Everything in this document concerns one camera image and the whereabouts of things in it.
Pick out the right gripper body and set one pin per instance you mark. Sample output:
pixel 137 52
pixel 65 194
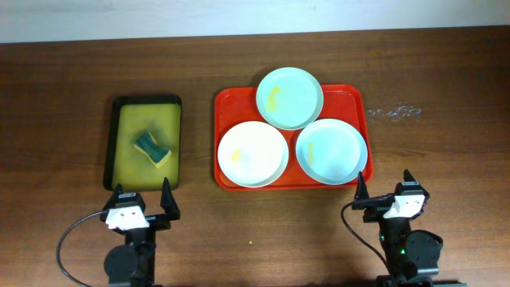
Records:
pixel 373 211

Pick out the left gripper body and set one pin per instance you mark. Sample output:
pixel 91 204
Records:
pixel 157 219

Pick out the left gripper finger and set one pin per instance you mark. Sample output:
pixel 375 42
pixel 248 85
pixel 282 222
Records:
pixel 168 203
pixel 115 196

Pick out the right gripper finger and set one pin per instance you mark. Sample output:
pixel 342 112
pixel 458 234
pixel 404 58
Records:
pixel 361 189
pixel 407 176

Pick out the light blue plate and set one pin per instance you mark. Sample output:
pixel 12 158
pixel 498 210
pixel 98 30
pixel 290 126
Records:
pixel 331 151

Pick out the green and yellow sponge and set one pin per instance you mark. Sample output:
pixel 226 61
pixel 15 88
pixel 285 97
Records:
pixel 147 145

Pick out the white plate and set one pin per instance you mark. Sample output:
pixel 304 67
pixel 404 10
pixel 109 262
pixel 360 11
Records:
pixel 253 154

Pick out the mint green plate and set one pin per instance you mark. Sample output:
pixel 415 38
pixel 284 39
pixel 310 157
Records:
pixel 289 98

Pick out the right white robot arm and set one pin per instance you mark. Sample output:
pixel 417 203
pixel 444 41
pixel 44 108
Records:
pixel 410 256

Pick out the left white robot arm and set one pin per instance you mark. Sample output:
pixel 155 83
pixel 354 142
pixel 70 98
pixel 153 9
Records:
pixel 133 263

